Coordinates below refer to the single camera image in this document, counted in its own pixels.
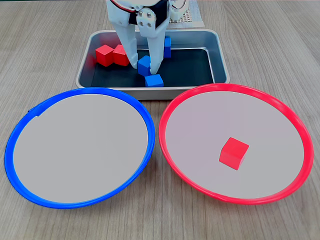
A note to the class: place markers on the blue cube block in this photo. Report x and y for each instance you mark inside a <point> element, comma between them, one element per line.
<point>167,47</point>
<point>153,81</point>
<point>143,65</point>

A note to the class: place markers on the red cube block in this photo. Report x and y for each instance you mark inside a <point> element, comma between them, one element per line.
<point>232,153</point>
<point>120,56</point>
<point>103,56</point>

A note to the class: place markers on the silver metal tray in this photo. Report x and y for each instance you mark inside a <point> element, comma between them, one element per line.
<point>185,37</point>

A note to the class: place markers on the black tray liner mat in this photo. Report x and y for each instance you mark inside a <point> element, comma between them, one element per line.
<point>185,67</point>

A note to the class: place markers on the white mesh anti-slip mat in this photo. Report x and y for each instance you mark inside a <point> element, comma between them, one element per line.
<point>190,15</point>

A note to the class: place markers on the red-rimmed white dish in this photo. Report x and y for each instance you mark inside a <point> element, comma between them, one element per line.
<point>200,125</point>

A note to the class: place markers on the blue-rimmed white dish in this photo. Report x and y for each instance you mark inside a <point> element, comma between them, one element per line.
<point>80,150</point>

